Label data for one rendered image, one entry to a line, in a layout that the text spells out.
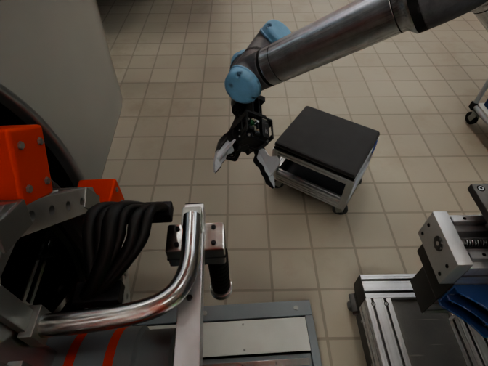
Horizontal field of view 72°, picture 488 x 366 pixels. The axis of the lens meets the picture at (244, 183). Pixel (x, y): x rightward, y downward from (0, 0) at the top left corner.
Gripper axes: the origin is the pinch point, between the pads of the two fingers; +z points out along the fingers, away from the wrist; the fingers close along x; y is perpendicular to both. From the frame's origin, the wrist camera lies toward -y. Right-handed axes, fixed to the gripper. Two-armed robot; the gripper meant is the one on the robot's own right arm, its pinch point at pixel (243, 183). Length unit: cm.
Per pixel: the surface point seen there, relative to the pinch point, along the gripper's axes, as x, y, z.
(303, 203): 78, -64, -36
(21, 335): -34.8, 9.0, 31.1
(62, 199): -33.9, 6.0, 13.8
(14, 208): -38.5, 14.2, 19.0
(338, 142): 73, -30, -53
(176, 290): -20.4, 15.9, 26.5
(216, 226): -12.3, 10.4, 15.5
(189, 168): 29, -101, -62
